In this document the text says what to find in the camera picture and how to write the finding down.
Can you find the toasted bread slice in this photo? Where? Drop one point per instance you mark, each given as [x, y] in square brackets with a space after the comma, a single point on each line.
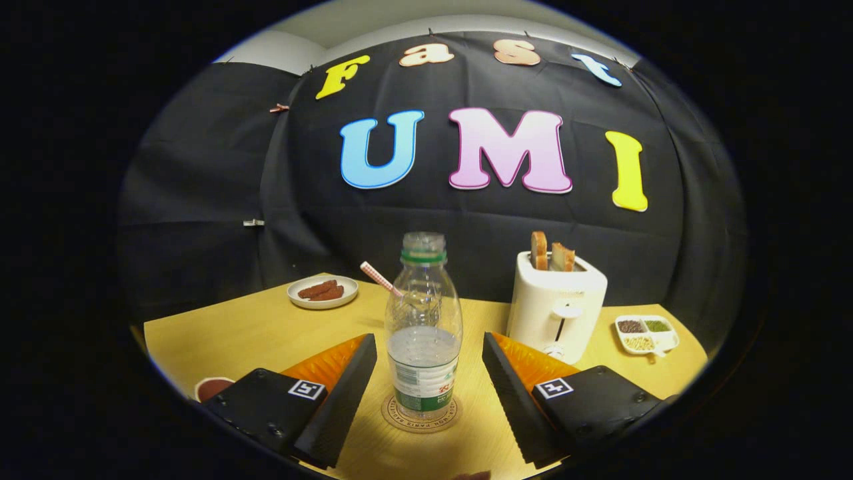
[563, 258]
[538, 250]

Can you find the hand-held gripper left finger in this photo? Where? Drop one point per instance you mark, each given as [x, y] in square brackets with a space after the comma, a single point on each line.
[336, 406]

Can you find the wooden table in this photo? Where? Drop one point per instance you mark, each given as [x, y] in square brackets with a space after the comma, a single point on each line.
[233, 340]

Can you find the clear plastic juice bottle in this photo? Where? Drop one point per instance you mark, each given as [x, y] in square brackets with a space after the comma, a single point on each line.
[424, 360]

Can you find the red checked straw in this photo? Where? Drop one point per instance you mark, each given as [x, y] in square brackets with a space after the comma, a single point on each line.
[376, 275]

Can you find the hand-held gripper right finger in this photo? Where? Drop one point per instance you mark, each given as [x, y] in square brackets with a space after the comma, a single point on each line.
[516, 406]

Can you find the small round plate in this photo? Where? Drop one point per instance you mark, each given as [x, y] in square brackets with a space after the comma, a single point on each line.
[296, 300]

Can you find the round wooden coaster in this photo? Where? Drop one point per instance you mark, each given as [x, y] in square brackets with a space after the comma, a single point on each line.
[400, 421]

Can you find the pink clip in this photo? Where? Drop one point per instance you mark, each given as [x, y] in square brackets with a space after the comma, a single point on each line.
[280, 107]

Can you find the cream toaster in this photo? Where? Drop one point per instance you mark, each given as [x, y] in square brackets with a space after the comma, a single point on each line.
[553, 300]

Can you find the brown sausage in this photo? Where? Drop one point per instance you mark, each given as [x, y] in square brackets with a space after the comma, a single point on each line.
[316, 288]
[330, 294]

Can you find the white divided seasoning dish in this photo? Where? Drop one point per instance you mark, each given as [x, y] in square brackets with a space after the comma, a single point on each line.
[666, 340]

